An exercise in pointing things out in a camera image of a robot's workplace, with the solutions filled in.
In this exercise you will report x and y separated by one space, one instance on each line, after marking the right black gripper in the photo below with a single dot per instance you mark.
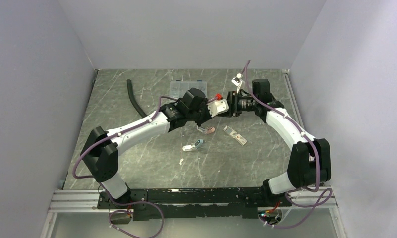
233 99

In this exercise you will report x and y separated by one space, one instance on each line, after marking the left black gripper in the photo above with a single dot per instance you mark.
208 117

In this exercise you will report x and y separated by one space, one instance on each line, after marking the white staple box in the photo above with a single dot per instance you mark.
235 135

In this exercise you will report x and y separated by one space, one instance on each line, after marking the blue mini stapler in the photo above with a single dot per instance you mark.
193 146

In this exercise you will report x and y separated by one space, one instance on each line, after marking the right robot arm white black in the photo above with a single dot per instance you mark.
309 164

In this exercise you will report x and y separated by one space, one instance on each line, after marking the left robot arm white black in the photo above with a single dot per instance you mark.
103 147

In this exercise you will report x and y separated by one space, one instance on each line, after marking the pink mini stapler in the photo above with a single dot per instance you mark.
205 130

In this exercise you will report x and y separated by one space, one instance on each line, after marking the clear plastic organizer box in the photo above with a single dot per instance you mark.
178 88

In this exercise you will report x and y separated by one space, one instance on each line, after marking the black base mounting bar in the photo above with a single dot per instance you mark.
245 202

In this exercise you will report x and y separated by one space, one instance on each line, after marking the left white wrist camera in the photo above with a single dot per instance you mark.
217 105

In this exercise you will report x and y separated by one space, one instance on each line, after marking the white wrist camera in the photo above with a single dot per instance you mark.
238 82
217 105

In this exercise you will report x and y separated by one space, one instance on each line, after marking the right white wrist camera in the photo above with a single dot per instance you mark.
238 82

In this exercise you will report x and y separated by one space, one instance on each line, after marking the aluminium frame rail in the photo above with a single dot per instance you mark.
82 201

